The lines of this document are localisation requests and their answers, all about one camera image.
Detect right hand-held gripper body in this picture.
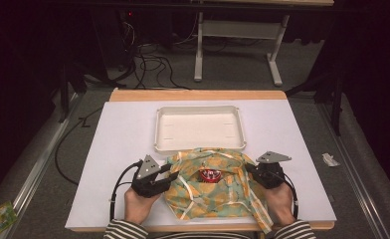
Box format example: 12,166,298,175
253,150,293,190

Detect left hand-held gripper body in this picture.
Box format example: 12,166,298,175
131,154,169,199

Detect red can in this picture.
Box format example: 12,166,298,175
198,168,223,184

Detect yellow green patterned cloth bag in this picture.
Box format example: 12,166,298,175
164,147,275,235

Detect white plastic tray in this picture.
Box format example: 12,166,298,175
153,105,248,154

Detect person's left hand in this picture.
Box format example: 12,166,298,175
123,187,162,225

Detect person's right hand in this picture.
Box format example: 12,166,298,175
264,181,297,228

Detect white table mat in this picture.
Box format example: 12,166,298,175
65,99,337,231

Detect crumpled white paper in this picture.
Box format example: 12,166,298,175
321,152,342,168

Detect black metal stand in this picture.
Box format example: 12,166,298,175
285,64,346,137
57,61,89,124

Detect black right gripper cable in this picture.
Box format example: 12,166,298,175
282,173,300,221

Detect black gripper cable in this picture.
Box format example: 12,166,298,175
282,173,300,221
108,159,143,223

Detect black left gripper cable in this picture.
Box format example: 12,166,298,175
108,159,143,223

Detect metal floor rail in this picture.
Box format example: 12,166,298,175
0,93,82,239
316,102,385,239

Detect long black floor cable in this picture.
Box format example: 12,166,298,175
54,106,104,186

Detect bundle of black floor cables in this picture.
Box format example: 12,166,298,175
116,19,191,92

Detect white metal desk frame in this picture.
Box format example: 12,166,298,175
193,11,291,88

